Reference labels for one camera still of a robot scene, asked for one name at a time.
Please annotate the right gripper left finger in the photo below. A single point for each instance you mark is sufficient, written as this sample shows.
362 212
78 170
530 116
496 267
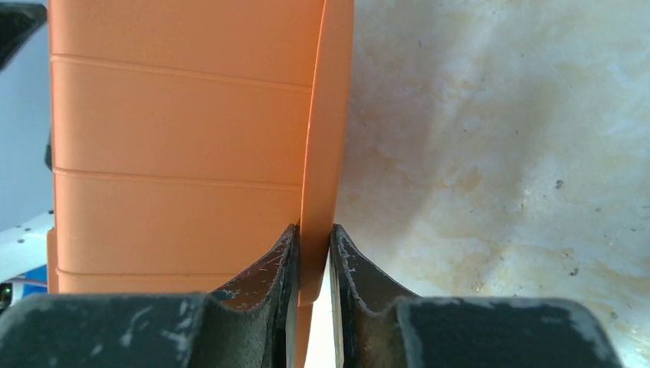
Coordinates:
250 321

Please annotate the orange plastic tub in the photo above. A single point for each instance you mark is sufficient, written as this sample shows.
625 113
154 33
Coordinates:
187 135

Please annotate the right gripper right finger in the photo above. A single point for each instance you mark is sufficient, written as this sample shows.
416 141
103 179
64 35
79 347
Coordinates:
380 323

